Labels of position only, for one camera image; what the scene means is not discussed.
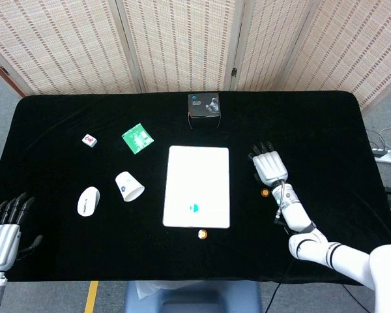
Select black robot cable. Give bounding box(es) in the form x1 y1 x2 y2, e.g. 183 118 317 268
263 257 296 313

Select white power strip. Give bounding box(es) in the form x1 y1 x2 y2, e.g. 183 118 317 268
372 148 391 164

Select white rectangular magnetic board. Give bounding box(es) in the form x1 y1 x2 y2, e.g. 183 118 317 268
162 145 231 230

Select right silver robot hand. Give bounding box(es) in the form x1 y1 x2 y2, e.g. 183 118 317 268
247 141 289 188

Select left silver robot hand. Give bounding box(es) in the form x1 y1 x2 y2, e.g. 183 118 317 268
0 192 44 271

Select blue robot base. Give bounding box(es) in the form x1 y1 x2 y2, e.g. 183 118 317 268
123 279 263 313

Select green foil sachet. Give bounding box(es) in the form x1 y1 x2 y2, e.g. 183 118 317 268
121 123 155 155

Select white computer mouse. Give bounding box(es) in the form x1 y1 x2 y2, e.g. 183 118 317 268
77 186 101 217

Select white mahjong tile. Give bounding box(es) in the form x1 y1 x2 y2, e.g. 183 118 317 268
81 133 98 148

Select woven bamboo folding screen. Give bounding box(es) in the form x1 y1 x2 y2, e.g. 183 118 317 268
0 0 391 113

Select right wrist cable bundle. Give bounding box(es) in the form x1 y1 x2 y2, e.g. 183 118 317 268
273 181 288 226

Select black cardboard box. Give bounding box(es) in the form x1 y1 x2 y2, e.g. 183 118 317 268
187 92 222 130

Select black velvet tablecloth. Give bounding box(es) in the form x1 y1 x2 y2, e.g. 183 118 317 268
0 90 391 282

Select grey floor cables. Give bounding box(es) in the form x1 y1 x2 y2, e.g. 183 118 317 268
366 127 391 154

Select white paper cup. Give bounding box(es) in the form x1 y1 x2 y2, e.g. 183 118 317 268
114 171 146 203

